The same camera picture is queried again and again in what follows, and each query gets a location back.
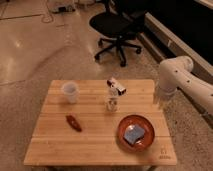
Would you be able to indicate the wooden table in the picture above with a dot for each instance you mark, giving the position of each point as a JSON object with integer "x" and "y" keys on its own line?
{"x": 55, "y": 143}

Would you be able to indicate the white plastic cup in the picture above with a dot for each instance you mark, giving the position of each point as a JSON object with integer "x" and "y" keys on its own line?
{"x": 71, "y": 91}

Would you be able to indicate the white device on floor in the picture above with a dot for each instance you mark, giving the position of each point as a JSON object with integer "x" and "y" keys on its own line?
{"x": 58, "y": 6}

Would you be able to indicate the black office chair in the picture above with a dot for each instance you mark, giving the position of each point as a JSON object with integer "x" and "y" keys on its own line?
{"x": 121, "y": 21}

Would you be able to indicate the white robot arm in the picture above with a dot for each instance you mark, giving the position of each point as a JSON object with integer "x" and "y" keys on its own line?
{"x": 176, "y": 73}

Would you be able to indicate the brown round plate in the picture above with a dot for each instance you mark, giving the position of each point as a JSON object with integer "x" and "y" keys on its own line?
{"x": 142, "y": 143}

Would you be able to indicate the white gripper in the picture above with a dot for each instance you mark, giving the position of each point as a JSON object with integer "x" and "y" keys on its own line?
{"x": 160, "y": 102}

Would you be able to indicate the small clear bottle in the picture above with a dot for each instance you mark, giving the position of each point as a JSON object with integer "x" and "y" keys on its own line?
{"x": 112, "y": 100}

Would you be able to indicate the blue sponge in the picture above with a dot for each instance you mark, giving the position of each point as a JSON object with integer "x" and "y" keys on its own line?
{"x": 133, "y": 133}

